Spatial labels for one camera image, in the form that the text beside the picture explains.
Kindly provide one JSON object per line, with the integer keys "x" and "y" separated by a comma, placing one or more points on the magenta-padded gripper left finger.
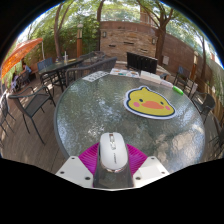
{"x": 73, "y": 171}

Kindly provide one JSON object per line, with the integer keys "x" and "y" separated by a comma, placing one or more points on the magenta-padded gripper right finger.
{"x": 150, "y": 170}

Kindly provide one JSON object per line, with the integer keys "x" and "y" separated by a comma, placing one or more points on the white computer mouse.
{"x": 113, "y": 151}

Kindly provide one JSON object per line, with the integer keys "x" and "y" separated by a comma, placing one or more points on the yellow duck mouse pad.
{"x": 150, "y": 103}

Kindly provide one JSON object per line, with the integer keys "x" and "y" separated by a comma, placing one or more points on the black metal mesh chair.
{"x": 33, "y": 105}

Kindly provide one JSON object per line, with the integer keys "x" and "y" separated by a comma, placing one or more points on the green marker pen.
{"x": 178, "y": 90}

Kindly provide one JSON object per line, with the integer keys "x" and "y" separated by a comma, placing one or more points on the small white blue box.
{"x": 166, "y": 83}

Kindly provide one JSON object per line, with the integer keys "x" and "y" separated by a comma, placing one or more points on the dark rounded patio armchair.
{"x": 206, "y": 101}

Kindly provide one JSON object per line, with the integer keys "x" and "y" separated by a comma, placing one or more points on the white flat box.
{"x": 145, "y": 75}
{"x": 156, "y": 78}

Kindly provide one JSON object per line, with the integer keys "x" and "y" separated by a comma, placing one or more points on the white card with black symbols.
{"x": 95, "y": 76}

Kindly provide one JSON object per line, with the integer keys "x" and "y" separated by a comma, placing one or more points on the colourful printed sheet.
{"x": 124, "y": 72}

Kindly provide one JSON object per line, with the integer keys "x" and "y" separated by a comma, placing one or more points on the dark metal patio chair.
{"x": 183, "y": 74}

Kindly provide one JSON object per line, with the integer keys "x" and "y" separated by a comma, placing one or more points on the dark round patio table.
{"x": 61, "y": 66}

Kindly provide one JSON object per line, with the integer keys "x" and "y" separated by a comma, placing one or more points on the black slatted bench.
{"x": 142, "y": 62}

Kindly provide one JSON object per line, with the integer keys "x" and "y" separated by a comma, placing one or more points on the dark wicker armchair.
{"x": 101, "y": 65}
{"x": 95, "y": 55}

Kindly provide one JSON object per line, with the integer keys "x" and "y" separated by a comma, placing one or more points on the person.
{"x": 26, "y": 70}

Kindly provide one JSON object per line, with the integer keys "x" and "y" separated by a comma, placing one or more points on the clear drink cup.
{"x": 66, "y": 57}

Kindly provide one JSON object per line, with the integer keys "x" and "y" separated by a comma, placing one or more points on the orange parasol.
{"x": 19, "y": 54}

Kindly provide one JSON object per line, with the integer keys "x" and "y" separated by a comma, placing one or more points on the grey wall utility box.
{"x": 165, "y": 60}

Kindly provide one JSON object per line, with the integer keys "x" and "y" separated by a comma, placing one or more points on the wooden lamp post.
{"x": 80, "y": 41}
{"x": 194, "y": 65}

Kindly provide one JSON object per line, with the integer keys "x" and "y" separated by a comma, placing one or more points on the wall lantern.
{"x": 104, "y": 34}
{"x": 153, "y": 41}

